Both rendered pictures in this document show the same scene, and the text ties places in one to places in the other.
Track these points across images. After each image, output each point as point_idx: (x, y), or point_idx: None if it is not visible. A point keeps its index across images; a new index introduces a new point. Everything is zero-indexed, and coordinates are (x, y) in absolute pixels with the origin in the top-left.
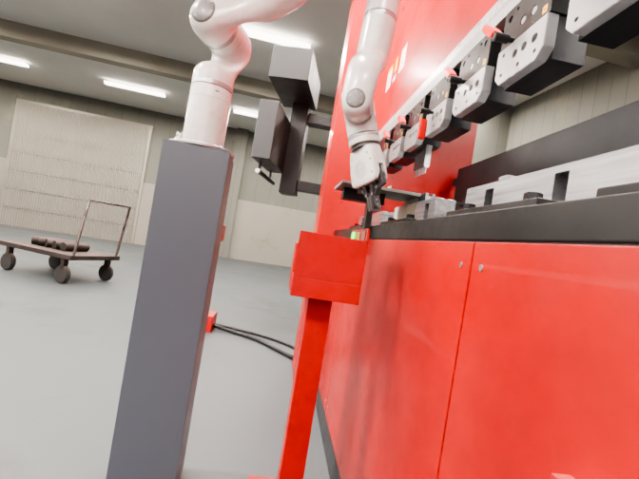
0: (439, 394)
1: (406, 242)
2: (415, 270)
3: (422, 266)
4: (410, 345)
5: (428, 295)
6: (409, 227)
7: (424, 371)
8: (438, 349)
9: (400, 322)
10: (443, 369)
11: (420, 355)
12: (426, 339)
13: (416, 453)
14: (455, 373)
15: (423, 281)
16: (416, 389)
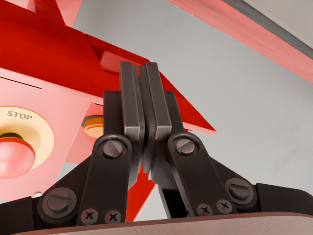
0: (268, 51)
1: (261, 29)
2: (273, 44)
3: (299, 59)
4: (225, 24)
5: (291, 58)
6: (296, 44)
7: (250, 40)
8: (283, 58)
9: (200, 8)
10: (282, 58)
11: (247, 38)
12: (264, 46)
13: (217, 24)
14: (296, 66)
15: (289, 56)
16: (230, 30)
